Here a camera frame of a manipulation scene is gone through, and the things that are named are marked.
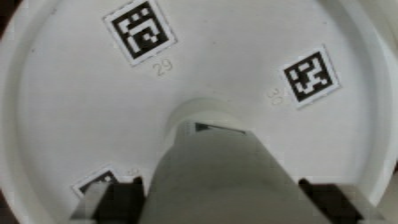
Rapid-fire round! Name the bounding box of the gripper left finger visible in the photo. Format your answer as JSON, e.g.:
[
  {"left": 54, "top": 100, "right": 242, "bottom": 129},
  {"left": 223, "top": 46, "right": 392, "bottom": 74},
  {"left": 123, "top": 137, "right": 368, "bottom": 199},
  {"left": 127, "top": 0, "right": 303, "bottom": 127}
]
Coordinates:
[{"left": 68, "top": 177, "right": 146, "bottom": 224}]

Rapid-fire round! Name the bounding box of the white round table top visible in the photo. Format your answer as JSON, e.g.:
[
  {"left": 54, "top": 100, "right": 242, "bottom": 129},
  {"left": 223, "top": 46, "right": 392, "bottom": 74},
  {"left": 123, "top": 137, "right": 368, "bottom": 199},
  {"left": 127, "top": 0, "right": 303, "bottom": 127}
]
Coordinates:
[{"left": 0, "top": 0, "right": 398, "bottom": 224}]

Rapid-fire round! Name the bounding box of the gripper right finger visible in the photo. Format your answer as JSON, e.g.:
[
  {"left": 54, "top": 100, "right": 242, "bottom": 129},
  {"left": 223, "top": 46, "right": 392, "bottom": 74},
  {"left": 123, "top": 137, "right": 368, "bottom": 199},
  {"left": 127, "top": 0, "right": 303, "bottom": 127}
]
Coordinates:
[{"left": 299, "top": 178, "right": 381, "bottom": 224}]

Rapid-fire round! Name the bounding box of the white cylindrical table leg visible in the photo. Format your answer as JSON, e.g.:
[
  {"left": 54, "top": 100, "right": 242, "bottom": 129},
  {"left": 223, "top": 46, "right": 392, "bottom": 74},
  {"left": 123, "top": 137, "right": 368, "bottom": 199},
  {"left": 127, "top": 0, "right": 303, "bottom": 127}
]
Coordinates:
[{"left": 145, "top": 116, "right": 335, "bottom": 224}]

